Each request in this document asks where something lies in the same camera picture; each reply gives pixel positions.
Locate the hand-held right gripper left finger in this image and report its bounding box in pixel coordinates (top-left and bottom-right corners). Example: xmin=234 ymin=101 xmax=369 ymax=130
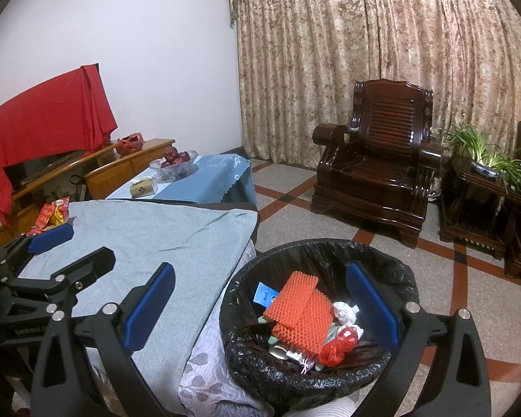
xmin=30 ymin=263 xmax=179 ymax=417

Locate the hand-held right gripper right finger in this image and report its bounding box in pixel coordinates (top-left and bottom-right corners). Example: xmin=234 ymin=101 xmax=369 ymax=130
xmin=346 ymin=262 xmax=492 ymax=417

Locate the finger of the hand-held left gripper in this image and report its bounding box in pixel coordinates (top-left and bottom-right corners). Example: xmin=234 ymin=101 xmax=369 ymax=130
xmin=0 ymin=221 xmax=75 ymax=271
xmin=47 ymin=247 xmax=117 ymax=303

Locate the white knotted cloth ball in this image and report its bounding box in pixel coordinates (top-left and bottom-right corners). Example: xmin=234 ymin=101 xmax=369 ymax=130
xmin=332 ymin=302 xmax=360 ymax=326

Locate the red plastic bag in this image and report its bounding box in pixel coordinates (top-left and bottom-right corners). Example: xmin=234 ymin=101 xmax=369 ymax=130
xmin=319 ymin=328 xmax=359 ymax=366

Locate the orange foam net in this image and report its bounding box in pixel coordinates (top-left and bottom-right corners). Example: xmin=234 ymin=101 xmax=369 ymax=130
xmin=264 ymin=270 xmax=336 ymax=354

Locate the pink face mask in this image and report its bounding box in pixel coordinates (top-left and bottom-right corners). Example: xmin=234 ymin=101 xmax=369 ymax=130
xmin=296 ymin=353 xmax=321 ymax=375

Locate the white and blue cardboard box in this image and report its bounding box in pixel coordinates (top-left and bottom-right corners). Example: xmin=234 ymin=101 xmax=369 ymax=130
xmin=253 ymin=281 xmax=278 ymax=307

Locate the trash bin with black bag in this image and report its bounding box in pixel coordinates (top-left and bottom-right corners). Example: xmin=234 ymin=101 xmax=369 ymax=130
xmin=219 ymin=238 xmax=421 ymax=402

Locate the glass snack dish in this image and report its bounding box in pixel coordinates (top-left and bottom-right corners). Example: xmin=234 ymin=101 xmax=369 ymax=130
xmin=28 ymin=213 xmax=76 ymax=237

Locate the television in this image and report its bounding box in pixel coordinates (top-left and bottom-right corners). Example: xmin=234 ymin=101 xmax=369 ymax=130
xmin=4 ymin=150 xmax=88 ymax=192

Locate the grey-blue blanket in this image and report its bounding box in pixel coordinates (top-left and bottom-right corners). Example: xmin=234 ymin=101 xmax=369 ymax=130
xmin=15 ymin=200 xmax=260 ymax=394

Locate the floral white quilt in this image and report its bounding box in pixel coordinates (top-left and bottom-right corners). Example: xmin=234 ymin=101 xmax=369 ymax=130
xmin=178 ymin=239 xmax=274 ymax=417

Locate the olive tissue box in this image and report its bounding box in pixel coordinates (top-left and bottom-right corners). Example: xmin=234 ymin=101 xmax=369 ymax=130
xmin=129 ymin=177 xmax=158 ymax=197

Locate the light wooden cabinet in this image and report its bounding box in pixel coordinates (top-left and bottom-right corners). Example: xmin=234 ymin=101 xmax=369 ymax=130
xmin=0 ymin=139 xmax=175 ymax=253

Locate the striped grey clothing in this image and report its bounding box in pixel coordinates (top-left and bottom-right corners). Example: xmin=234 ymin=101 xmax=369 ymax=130
xmin=282 ymin=393 xmax=361 ymax=417

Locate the red cloth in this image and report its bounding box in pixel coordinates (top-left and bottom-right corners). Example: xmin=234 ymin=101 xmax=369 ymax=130
xmin=0 ymin=64 xmax=119 ymax=227

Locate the glass fruit bowl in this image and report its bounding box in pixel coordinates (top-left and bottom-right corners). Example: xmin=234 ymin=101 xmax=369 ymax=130
xmin=150 ymin=150 xmax=199 ymax=182

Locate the dark wooden side table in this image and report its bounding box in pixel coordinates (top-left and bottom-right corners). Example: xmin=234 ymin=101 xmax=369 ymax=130
xmin=438 ymin=156 xmax=521 ymax=260

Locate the blue tablecloth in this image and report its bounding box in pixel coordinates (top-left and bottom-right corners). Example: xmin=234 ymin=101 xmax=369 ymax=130
xmin=106 ymin=154 xmax=257 ymax=207

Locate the potted green plant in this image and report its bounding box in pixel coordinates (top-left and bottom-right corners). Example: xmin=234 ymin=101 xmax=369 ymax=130
xmin=443 ymin=124 xmax=521 ymax=203

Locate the beige patterned curtain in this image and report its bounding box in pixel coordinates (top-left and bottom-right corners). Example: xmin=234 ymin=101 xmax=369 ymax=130
xmin=227 ymin=0 xmax=521 ymax=170

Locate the red bag with handles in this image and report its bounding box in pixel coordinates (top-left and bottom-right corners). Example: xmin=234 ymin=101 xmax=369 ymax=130
xmin=116 ymin=132 xmax=145 ymax=156

